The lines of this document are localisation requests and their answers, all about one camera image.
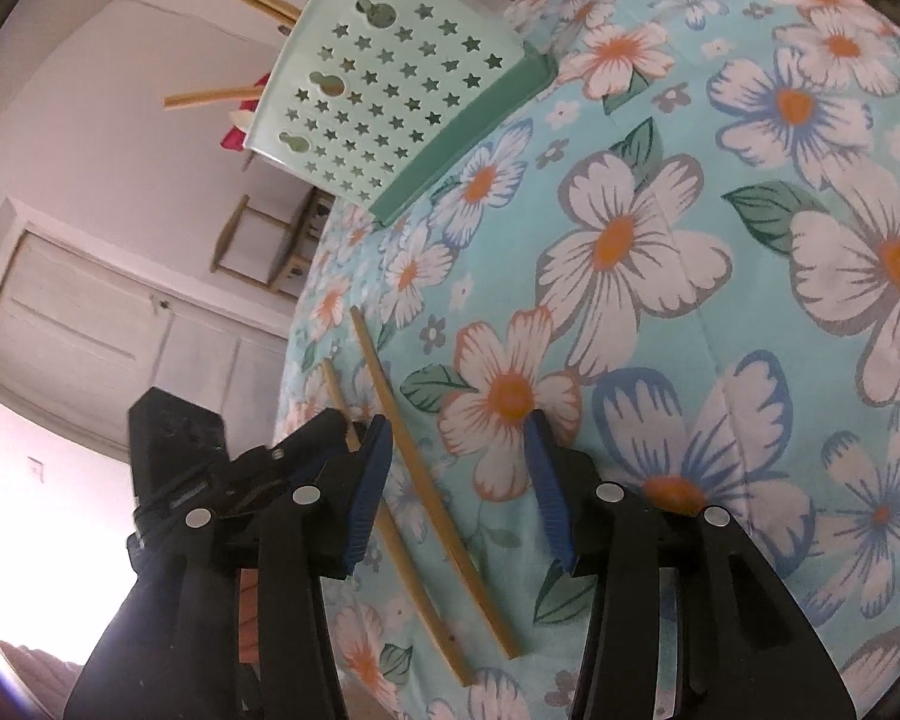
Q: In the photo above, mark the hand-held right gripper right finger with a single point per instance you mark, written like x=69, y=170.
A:
x=551, y=495

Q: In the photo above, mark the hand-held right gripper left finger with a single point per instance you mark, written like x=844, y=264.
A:
x=367, y=495

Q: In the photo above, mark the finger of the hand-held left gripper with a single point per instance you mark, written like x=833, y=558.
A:
x=315, y=446

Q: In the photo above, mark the white plastic spoon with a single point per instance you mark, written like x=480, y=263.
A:
x=244, y=120

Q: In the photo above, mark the green plastic utensil basket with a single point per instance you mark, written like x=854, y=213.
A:
x=382, y=90

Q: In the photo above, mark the white panel door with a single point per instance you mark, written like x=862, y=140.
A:
x=105, y=322

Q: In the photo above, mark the wooden stool with dark seat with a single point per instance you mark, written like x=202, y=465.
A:
x=229, y=240

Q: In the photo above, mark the brown blanket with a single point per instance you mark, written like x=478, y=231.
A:
x=41, y=679

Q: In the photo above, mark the white wall switch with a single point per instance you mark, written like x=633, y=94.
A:
x=37, y=468

